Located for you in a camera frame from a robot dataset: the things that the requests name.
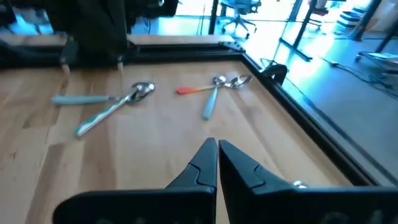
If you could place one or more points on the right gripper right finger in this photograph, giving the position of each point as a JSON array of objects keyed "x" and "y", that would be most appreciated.
[{"x": 264, "y": 205}]

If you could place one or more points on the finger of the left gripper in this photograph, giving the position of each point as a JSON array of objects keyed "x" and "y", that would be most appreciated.
[
  {"x": 69, "y": 56},
  {"x": 120, "y": 63}
]

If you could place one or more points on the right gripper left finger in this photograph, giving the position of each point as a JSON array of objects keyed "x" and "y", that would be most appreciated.
[{"x": 186, "y": 205}]

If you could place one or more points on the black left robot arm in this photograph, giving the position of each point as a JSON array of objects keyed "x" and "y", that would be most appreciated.
[{"x": 81, "y": 9}]

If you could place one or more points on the black table clamp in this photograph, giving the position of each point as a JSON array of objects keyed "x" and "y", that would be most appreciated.
[{"x": 275, "y": 74}]

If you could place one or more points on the office swivel chair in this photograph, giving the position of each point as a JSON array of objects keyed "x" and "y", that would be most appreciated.
[{"x": 241, "y": 5}]

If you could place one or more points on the black floor stand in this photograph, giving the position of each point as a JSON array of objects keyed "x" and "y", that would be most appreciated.
[{"x": 303, "y": 25}]

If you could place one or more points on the metal wheeled cart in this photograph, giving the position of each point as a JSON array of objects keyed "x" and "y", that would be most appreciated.
[{"x": 379, "y": 57}]

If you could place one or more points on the white stacked trays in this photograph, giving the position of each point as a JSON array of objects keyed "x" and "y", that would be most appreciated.
[{"x": 351, "y": 17}]

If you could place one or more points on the black table leg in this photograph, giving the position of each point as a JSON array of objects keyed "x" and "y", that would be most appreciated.
[{"x": 367, "y": 18}]

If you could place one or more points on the black aluminium table frame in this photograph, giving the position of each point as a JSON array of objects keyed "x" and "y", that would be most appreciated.
[{"x": 186, "y": 52}]

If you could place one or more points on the black vertical post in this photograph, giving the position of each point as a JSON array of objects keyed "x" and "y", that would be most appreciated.
[{"x": 213, "y": 15}]

